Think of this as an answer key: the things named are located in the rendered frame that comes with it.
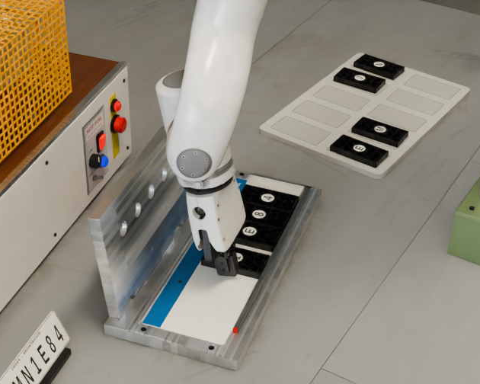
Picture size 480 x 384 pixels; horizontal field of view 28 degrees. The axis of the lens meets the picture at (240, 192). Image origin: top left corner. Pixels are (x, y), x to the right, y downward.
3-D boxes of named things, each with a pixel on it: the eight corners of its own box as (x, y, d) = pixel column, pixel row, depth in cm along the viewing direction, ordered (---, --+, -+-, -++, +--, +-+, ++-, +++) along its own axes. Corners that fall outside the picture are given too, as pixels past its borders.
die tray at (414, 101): (379, 180, 174) (380, 176, 173) (257, 132, 186) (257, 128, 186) (471, 92, 200) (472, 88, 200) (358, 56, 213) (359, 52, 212)
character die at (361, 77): (376, 94, 197) (376, 88, 197) (333, 81, 201) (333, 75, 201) (385, 84, 201) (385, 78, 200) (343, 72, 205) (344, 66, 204)
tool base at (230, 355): (237, 371, 135) (237, 353, 133) (104, 334, 140) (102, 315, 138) (321, 199, 169) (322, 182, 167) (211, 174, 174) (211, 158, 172)
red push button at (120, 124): (120, 139, 166) (119, 122, 164) (110, 136, 167) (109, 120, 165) (129, 129, 169) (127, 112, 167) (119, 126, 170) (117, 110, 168)
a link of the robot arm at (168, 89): (232, 172, 133) (231, 140, 141) (215, 88, 126) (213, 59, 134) (173, 182, 133) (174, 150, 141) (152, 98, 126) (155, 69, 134)
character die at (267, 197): (290, 217, 161) (290, 212, 160) (235, 205, 163) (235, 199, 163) (299, 201, 164) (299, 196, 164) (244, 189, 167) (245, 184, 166)
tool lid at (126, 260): (99, 219, 128) (87, 218, 128) (121, 326, 138) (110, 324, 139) (216, 72, 161) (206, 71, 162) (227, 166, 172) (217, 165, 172)
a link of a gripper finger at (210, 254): (204, 260, 138) (219, 263, 143) (209, 206, 139) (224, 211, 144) (196, 259, 138) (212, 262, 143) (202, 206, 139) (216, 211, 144)
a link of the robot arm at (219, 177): (218, 178, 132) (222, 196, 134) (239, 145, 139) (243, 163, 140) (164, 176, 135) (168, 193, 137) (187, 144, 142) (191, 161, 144)
